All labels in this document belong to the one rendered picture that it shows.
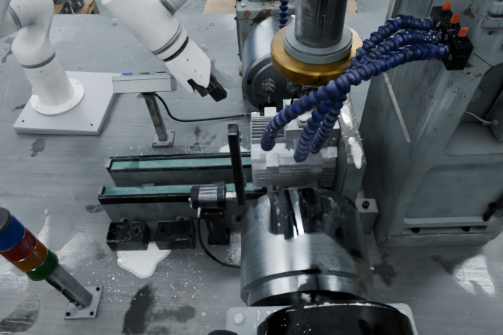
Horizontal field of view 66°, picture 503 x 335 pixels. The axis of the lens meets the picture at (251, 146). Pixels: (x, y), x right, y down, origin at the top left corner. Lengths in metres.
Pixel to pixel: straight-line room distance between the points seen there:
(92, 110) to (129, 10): 0.78
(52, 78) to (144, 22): 0.76
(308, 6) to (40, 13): 0.93
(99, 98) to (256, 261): 1.02
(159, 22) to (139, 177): 0.53
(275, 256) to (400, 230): 0.43
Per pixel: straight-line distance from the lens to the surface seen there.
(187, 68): 0.83
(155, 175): 1.16
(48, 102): 1.57
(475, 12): 0.63
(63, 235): 1.26
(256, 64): 1.07
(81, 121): 1.49
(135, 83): 1.17
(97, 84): 1.62
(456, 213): 1.05
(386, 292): 1.08
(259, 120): 0.95
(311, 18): 0.70
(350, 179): 0.86
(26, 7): 1.38
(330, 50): 0.73
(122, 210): 1.15
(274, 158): 0.90
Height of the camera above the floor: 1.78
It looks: 50 degrees down
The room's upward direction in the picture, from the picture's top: 4 degrees counter-clockwise
